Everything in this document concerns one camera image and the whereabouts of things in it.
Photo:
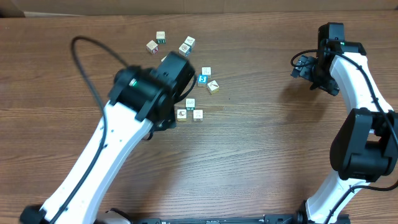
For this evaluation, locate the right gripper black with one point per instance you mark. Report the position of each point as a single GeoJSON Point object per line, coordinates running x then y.
{"type": "Point", "coordinates": [304, 70]}

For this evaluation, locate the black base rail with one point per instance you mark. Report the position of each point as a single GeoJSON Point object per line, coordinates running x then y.
{"type": "Point", "coordinates": [112, 217]}

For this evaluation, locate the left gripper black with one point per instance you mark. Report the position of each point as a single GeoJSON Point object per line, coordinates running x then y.
{"type": "Point", "coordinates": [168, 123]}

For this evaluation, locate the block with tool drawing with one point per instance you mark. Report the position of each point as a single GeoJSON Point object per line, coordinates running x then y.
{"type": "Point", "coordinates": [213, 87]}

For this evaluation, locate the wooden block green side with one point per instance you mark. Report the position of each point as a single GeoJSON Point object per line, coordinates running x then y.
{"type": "Point", "coordinates": [190, 104]}

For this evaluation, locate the plain wooden block right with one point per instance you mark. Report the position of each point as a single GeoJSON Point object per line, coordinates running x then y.
{"type": "Point", "coordinates": [206, 71]}

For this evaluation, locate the block with green R side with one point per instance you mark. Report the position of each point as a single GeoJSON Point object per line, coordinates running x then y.
{"type": "Point", "coordinates": [160, 37]}

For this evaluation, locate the wooden block red drawing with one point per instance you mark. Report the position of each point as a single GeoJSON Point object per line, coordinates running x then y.
{"type": "Point", "coordinates": [198, 115]}

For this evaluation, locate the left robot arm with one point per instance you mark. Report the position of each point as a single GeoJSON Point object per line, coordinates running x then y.
{"type": "Point", "coordinates": [141, 101]}

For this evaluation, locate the plain wooden block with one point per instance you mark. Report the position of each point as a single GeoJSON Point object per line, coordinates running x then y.
{"type": "Point", "coordinates": [206, 71]}
{"type": "Point", "coordinates": [190, 41]}

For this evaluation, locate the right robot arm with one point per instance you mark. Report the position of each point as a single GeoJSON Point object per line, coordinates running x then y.
{"type": "Point", "coordinates": [365, 147]}

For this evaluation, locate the blue top 5 block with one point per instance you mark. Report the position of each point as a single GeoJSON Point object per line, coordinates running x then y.
{"type": "Point", "coordinates": [202, 80]}

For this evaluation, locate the block with blue side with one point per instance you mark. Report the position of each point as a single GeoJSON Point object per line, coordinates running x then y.
{"type": "Point", "coordinates": [184, 50]}

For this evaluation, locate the block with red side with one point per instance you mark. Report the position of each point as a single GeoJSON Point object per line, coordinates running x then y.
{"type": "Point", "coordinates": [152, 47]}

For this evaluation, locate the block with yellow side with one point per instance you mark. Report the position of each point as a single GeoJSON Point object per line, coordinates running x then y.
{"type": "Point", "coordinates": [181, 115]}

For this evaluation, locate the cardboard backdrop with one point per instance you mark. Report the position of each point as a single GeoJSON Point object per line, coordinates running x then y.
{"type": "Point", "coordinates": [22, 8]}

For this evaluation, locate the far plain wooden block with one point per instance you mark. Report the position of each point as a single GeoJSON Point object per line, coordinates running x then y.
{"type": "Point", "coordinates": [190, 41]}

